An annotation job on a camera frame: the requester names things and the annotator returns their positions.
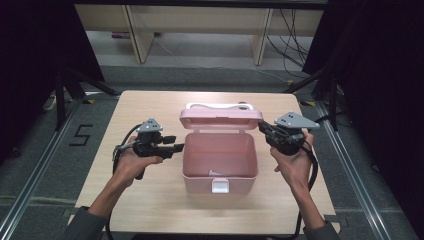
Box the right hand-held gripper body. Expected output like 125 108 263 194
271 110 321 157

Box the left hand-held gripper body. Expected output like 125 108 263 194
133 117 165 181

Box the pink storage box white handle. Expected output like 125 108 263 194
179 101 265 195

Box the person's right hand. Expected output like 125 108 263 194
269 131 316 191

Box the person's left hand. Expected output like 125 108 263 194
113 147 165 189

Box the black metal stand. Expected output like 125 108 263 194
54 67 121 132
282 64 340 132

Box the dark curtain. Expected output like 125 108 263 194
0 0 105 168
301 0 424 240

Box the beige wooden desk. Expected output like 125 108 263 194
73 4 324 66

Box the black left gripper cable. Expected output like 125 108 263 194
104 123 145 240

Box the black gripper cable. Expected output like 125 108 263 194
104 123 145 240
292 139 320 240

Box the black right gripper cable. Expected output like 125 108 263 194
292 139 320 240

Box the black floor cable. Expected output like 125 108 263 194
314 113 338 132

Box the aluminium floor rail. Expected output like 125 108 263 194
314 100 392 240
0 99 83 240

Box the bundle of black cables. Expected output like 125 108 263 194
265 8 310 80

